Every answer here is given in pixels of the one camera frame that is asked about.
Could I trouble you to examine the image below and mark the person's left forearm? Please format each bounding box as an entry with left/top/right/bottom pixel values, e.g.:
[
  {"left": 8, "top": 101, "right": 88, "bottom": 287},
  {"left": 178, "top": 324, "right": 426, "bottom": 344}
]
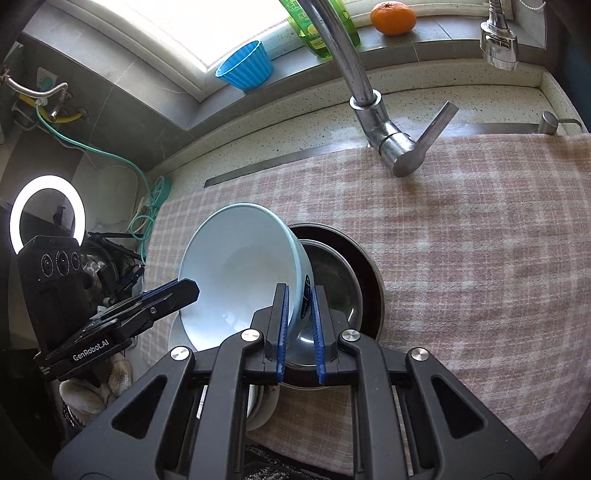
[{"left": 59, "top": 399, "right": 95, "bottom": 446}]

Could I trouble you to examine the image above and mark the person's left hand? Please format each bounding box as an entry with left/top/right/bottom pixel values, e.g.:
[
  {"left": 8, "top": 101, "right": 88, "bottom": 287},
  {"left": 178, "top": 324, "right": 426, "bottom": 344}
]
[{"left": 59, "top": 353, "right": 134, "bottom": 418}]

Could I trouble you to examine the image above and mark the black tripod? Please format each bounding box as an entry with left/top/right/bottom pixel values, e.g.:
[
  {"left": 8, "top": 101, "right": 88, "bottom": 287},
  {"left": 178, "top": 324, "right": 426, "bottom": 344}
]
[{"left": 85, "top": 231, "right": 146, "bottom": 296}]

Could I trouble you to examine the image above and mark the teal round hose reel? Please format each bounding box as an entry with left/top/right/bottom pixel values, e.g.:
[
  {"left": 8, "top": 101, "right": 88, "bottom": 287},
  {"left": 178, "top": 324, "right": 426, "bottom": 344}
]
[{"left": 150, "top": 176, "right": 172, "bottom": 208}]

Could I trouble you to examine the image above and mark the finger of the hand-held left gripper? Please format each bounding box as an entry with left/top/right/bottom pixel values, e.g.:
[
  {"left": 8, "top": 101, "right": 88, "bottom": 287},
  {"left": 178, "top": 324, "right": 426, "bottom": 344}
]
[{"left": 99, "top": 279, "right": 200, "bottom": 340}]

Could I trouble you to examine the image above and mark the chrome faucet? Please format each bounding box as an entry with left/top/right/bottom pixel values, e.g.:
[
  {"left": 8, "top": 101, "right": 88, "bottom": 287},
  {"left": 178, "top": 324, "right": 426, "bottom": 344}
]
[{"left": 298, "top": 0, "right": 520, "bottom": 178}]

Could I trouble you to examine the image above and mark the red steel-lined bowl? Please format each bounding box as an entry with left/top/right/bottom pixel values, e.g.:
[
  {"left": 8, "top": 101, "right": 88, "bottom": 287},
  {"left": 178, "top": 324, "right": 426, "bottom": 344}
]
[{"left": 286, "top": 223, "right": 386, "bottom": 391}]

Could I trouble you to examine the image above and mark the metal water valve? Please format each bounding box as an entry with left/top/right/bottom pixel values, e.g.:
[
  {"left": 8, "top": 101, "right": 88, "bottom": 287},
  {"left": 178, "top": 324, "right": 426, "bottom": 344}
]
[{"left": 2, "top": 67, "right": 72, "bottom": 121}]

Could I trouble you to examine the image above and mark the white ring light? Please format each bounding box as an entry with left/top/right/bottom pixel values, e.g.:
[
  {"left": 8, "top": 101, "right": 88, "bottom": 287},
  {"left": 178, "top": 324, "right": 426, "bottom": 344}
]
[{"left": 9, "top": 174, "right": 86, "bottom": 256}]

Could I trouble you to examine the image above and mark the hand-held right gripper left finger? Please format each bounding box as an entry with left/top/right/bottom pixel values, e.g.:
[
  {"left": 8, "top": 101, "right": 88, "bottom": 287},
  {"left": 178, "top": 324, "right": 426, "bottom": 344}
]
[{"left": 53, "top": 282, "right": 291, "bottom": 480}]

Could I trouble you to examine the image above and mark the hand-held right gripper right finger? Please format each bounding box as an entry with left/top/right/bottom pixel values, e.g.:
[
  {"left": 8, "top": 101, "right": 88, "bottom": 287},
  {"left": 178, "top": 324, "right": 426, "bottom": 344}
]
[{"left": 311, "top": 285, "right": 541, "bottom": 480}]

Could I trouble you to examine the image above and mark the pink plaid cloth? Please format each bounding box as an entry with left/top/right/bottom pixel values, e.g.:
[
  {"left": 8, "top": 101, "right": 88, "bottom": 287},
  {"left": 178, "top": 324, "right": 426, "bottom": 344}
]
[{"left": 134, "top": 124, "right": 591, "bottom": 462}]

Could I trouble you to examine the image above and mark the white wall socket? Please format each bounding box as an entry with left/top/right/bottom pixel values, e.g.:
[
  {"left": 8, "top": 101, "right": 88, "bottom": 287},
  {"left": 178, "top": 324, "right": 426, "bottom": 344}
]
[{"left": 36, "top": 66, "right": 60, "bottom": 90}]

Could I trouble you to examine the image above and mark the white leaf print plate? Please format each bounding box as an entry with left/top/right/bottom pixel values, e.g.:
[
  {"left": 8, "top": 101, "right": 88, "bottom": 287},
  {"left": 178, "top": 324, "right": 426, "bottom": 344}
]
[{"left": 168, "top": 318, "right": 282, "bottom": 432}]

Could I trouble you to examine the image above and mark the yellow hose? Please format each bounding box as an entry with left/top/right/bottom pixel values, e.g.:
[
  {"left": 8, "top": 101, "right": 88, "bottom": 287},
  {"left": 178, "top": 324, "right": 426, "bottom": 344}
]
[{"left": 18, "top": 95, "right": 88, "bottom": 124}]

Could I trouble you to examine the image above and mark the orange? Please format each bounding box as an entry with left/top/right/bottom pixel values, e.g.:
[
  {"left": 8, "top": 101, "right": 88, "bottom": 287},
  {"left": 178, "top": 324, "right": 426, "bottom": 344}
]
[{"left": 370, "top": 1, "right": 417, "bottom": 36}]

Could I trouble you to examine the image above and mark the white window frame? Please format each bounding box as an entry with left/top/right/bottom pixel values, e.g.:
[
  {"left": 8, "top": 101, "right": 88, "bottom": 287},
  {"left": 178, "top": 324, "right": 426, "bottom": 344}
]
[{"left": 60, "top": 0, "right": 546, "bottom": 100}]

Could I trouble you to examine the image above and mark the blue ribbed plastic cup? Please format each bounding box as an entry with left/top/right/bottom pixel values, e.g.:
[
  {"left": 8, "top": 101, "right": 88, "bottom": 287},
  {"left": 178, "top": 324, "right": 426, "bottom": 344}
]
[{"left": 216, "top": 40, "right": 274, "bottom": 91}]

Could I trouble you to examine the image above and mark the light blue bowl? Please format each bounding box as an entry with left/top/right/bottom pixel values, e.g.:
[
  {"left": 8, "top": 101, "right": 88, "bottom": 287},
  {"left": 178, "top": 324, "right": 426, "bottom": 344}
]
[{"left": 178, "top": 203, "right": 312, "bottom": 354}]

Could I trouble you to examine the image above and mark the white cable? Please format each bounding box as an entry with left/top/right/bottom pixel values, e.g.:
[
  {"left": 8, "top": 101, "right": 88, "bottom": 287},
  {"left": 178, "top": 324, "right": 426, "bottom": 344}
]
[{"left": 83, "top": 152, "right": 151, "bottom": 220}]

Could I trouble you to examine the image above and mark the green dish soap bottle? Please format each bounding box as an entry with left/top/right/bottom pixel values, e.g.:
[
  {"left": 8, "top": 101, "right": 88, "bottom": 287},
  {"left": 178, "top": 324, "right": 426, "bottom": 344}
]
[{"left": 278, "top": 0, "right": 361, "bottom": 59}]

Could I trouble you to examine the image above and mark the green hose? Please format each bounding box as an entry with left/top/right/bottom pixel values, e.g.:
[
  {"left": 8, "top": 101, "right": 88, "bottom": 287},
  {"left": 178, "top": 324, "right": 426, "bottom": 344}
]
[{"left": 36, "top": 104, "right": 171, "bottom": 264}]

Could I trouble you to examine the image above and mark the black blue tripod clamp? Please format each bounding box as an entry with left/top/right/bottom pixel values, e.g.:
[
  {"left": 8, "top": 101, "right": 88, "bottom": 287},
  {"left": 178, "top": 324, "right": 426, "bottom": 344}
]
[{"left": 117, "top": 268, "right": 145, "bottom": 291}]

